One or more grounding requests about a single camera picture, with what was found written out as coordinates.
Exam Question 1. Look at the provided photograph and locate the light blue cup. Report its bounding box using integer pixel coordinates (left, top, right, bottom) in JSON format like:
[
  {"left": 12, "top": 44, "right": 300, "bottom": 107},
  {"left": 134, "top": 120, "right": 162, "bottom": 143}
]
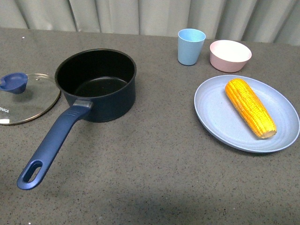
[{"left": 178, "top": 28, "right": 206, "bottom": 66}]

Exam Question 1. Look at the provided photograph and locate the dark blue saucepan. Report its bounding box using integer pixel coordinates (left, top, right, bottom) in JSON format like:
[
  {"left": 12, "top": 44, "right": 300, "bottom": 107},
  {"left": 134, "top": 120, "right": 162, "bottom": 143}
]
[{"left": 16, "top": 49, "right": 136, "bottom": 190}]

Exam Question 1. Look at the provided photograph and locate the yellow corn cob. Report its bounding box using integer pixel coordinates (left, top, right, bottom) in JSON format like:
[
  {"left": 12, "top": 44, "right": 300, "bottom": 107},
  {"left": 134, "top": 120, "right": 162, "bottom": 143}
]
[{"left": 225, "top": 78, "right": 277, "bottom": 139}]

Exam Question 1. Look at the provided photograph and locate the pink bowl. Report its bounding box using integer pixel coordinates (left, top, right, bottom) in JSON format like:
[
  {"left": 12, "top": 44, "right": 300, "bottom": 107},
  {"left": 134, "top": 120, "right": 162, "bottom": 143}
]
[{"left": 210, "top": 40, "right": 252, "bottom": 73}]

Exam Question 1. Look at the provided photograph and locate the light blue plate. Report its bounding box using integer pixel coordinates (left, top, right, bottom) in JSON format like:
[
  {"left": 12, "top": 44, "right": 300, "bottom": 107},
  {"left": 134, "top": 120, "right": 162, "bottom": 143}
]
[{"left": 194, "top": 75, "right": 300, "bottom": 153}]

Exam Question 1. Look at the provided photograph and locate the white curtain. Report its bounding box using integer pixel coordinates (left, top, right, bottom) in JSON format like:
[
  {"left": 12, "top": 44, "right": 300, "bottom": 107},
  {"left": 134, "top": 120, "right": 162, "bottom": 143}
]
[{"left": 0, "top": 0, "right": 300, "bottom": 45}]

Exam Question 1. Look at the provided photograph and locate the glass lid blue knob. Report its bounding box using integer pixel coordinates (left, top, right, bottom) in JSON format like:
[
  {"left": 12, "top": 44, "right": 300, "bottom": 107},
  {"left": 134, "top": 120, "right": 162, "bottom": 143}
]
[{"left": 0, "top": 73, "right": 60, "bottom": 125}]

